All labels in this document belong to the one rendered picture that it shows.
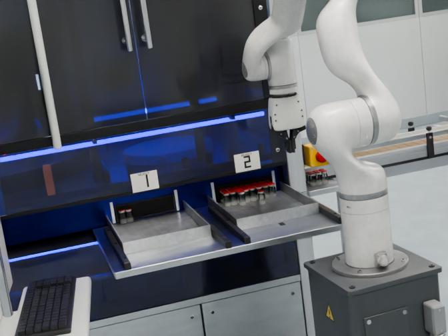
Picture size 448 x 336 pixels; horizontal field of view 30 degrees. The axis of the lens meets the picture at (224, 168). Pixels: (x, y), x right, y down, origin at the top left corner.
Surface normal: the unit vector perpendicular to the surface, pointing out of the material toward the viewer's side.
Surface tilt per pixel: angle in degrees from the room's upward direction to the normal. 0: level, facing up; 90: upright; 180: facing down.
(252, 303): 90
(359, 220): 90
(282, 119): 92
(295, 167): 90
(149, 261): 0
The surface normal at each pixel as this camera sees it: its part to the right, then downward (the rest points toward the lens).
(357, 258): -0.62, 0.25
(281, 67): 0.14, 0.18
